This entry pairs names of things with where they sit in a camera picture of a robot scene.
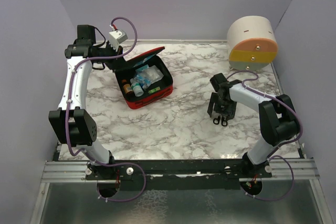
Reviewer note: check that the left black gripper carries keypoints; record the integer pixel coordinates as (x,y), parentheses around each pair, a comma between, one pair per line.
(115,62)

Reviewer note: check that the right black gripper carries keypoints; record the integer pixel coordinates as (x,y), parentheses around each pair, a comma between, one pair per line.
(229,112)

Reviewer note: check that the black handled scissors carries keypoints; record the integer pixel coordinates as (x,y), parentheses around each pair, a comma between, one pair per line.
(221,120)

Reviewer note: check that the brown bottle orange cap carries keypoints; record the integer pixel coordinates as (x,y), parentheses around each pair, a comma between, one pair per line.
(127,87)

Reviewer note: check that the blue yellow plaster pack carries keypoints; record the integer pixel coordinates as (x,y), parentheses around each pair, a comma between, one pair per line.
(140,59)

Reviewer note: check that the small green box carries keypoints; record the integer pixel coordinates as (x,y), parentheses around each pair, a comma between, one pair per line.
(154,90)

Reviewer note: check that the blue packets clear bag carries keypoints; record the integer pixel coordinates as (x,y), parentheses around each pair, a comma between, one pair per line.
(142,78)

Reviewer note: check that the clear bottle green label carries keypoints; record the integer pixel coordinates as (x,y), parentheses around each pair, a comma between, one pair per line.
(137,89)

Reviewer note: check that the red black medicine case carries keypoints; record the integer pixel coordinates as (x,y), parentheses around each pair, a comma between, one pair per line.
(122,70)

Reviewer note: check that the white gauze clear bag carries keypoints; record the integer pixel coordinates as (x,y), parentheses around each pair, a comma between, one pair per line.
(154,74)

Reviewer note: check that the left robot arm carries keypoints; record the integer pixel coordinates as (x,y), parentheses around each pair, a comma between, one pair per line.
(71,122)

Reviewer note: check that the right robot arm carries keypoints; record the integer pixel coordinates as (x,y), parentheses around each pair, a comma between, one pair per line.
(278,120)

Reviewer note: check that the round pastel drawer cabinet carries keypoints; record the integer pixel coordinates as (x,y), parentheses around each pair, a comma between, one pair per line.
(251,43)

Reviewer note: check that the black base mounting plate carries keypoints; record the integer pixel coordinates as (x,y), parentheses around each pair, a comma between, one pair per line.
(176,174)

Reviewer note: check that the aluminium frame rail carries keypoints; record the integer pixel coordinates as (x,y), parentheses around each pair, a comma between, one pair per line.
(75,172)

